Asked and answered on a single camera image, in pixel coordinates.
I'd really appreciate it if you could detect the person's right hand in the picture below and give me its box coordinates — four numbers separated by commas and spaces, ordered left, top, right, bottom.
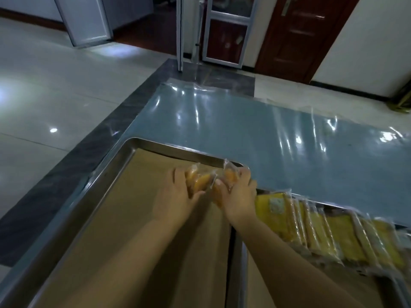
214, 167, 259, 226

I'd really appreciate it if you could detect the person's left hand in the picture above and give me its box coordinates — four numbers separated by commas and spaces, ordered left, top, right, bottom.
152, 167, 206, 226

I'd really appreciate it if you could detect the clear-wrapped yellow bread packet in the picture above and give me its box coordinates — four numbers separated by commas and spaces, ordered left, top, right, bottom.
213, 158, 242, 209
186, 163, 219, 197

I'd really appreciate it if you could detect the person's right forearm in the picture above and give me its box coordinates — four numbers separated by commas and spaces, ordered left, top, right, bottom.
229, 212, 366, 308

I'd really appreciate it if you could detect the person's left forearm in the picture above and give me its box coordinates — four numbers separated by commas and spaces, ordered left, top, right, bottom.
59, 216, 193, 308

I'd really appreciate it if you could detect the clear plastic table cover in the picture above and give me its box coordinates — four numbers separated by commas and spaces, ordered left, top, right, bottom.
123, 78, 411, 229

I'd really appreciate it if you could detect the brown paper tray liner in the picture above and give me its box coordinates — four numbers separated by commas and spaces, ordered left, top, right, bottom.
35, 148, 232, 308

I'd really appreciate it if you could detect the steel baking tray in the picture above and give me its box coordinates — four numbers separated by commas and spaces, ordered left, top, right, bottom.
237, 188, 411, 308
0, 137, 245, 308

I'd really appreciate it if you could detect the row of yellow bread packets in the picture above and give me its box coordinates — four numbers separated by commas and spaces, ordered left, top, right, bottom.
255, 188, 411, 281

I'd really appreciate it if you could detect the aluminium framed glass door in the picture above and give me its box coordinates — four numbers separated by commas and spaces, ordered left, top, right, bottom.
200, 0, 258, 68

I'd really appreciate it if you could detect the dark brown wooden door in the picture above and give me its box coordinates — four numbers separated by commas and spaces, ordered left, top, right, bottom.
255, 0, 362, 84

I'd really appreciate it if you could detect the gold metal stand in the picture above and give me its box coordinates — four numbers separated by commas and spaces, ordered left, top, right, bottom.
389, 81, 411, 113

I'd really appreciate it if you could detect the white door panel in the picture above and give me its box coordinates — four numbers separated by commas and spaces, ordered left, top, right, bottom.
53, 0, 113, 48

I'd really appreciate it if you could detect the aluminium door post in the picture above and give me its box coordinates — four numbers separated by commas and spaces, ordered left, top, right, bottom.
175, 0, 185, 73

